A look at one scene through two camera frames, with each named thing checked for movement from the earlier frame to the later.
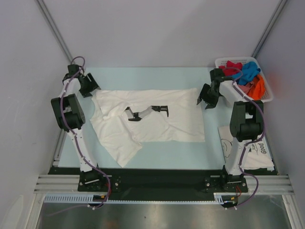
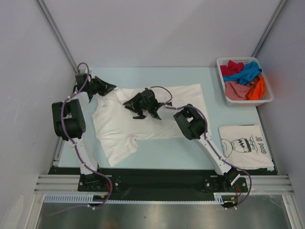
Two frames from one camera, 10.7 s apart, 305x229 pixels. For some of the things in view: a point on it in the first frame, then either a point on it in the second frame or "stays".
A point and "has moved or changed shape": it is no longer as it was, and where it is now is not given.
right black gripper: [212, 103] to [133, 104]
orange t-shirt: [258, 91] stays
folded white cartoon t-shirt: [257, 155] stays
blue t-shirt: [249, 69] stays
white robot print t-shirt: [123, 119] has moved or changed shape
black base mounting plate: [162, 183] stays
